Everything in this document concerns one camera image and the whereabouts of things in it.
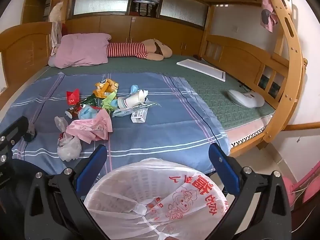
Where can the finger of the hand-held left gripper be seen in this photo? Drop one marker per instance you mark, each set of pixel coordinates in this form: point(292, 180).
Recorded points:
point(30, 136)
point(15, 127)

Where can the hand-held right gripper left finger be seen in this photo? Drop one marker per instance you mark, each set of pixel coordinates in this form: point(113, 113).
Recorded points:
point(92, 165)

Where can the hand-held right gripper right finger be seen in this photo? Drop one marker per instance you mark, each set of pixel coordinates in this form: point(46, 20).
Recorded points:
point(223, 171)

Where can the light green plastic bag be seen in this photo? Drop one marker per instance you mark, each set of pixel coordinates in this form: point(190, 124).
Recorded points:
point(108, 101)

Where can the yellow snack bag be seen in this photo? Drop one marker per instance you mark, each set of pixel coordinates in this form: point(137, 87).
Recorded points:
point(102, 87)

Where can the white plastic bag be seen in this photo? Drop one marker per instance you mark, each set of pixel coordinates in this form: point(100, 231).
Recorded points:
point(68, 148)

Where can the grey clear plastic bag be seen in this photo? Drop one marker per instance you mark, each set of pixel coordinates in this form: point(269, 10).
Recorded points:
point(60, 123)

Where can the pink plastic bag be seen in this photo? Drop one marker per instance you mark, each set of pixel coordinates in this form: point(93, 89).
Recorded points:
point(87, 127)

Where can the mattress with zigzag edge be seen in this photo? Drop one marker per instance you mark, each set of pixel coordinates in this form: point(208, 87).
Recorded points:
point(250, 130)

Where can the dark red snack packet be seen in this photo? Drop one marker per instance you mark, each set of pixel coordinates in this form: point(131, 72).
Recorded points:
point(72, 110)

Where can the light blue plastic bag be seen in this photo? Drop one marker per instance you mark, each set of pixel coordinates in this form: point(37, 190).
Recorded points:
point(87, 112)

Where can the red foil packet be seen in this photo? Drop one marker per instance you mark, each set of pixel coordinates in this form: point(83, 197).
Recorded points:
point(72, 96)

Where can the clear plastic wrapper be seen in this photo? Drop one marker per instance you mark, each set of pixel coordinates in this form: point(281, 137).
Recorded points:
point(122, 112)

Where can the green snack wrapper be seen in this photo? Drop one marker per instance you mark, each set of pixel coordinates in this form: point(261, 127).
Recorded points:
point(88, 101)

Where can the small white carton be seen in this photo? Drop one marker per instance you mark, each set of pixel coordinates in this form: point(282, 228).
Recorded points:
point(138, 116)

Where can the blue plaid bed sheet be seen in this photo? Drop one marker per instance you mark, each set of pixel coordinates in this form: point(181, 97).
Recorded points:
point(162, 130)

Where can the white oval device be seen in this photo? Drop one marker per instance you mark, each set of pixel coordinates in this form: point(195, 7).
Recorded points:
point(245, 98)

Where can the white paper cup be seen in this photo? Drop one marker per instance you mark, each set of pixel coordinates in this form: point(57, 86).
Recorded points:
point(132, 100)

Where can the green bed mat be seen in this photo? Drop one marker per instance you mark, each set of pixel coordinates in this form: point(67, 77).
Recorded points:
point(212, 90)

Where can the checked cloth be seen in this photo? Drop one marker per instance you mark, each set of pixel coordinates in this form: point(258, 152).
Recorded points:
point(55, 37)

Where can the pink pillow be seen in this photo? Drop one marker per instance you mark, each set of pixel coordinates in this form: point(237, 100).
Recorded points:
point(80, 50)

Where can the striped plush toy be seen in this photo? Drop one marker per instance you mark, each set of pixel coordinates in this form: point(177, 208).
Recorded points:
point(125, 49)

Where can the curved wooden ladder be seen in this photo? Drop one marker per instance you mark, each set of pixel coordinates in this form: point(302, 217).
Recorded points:
point(295, 55)

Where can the frosted glass panel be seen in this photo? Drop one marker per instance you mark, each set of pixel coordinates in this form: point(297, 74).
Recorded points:
point(102, 0)
point(182, 10)

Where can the pink hanging cloth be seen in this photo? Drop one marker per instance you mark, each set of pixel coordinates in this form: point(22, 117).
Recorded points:
point(267, 17)

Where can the stack of books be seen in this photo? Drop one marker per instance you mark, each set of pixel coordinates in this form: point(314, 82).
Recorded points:
point(145, 5)

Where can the pink plastic frame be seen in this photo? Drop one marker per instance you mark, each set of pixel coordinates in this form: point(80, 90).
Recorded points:
point(307, 180)

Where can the wooden bunk bed frame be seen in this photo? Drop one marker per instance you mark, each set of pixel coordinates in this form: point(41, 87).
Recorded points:
point(237, 52)

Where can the wooden wall cabinets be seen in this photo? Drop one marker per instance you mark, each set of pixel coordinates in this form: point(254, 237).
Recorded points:
point(112, 25)

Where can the white wall outlet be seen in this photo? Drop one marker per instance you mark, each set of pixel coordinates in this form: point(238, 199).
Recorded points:
point(235, 28)

